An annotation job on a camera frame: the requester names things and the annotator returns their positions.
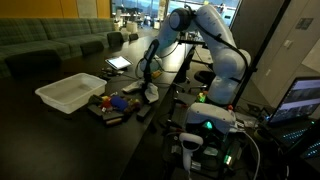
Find green plaid sofa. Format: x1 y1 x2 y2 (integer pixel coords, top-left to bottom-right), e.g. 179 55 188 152
0 17 116 80

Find small green yellow object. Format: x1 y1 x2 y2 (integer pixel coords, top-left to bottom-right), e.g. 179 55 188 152
196 91 209 103

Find wall light switch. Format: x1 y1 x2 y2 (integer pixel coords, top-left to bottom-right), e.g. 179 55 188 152
282 38 294 50

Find tablet computer with keyboard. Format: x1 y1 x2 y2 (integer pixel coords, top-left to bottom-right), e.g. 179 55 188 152
104 55 134 71

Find red plastic toy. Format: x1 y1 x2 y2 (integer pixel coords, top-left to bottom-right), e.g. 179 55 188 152
100 99 113 110

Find blue plush toy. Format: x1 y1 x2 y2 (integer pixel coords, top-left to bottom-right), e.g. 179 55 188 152
109 95 130 113

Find brown plush toy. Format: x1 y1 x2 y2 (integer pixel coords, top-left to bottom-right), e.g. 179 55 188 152
123 98 142 116

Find white cable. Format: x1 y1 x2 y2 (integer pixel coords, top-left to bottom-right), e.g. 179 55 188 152
233 129 262 180

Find black diagonal pole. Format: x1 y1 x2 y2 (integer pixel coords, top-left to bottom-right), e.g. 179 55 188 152
230 0 293 108

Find white plastic bin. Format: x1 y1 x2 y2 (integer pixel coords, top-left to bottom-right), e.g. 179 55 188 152
34 72 108 115

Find large black chair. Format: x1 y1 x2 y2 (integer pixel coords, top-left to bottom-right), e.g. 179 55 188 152
4 48 63 78

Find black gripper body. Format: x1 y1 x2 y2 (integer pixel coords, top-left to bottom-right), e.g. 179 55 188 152
142 66 154 90

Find black electronics box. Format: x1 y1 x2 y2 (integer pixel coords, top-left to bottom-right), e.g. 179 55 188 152
162 132 243 176

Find dark cylindrical marker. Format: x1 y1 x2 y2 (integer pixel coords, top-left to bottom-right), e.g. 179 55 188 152
105 116 124 127

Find black office chair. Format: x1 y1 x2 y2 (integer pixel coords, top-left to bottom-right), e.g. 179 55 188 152
193 69 217 92

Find white VR headset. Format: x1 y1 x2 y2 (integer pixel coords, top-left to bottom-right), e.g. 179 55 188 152
184 101 237 135

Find open laptop lit screen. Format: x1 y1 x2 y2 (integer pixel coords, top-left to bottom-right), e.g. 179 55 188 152
265 76 320 148

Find dark wall sign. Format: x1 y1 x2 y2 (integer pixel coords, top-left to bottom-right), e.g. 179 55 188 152
294 17 315 31

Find white VR controller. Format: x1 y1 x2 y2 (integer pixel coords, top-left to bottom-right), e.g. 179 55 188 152
178 132 205 175

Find white terry towel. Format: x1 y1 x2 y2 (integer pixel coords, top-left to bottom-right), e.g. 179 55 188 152
121 78 161 105

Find dark rectangular block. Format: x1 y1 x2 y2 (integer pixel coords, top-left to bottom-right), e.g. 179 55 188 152
86 103 104 117
136 103 153 122
99 109 125 123

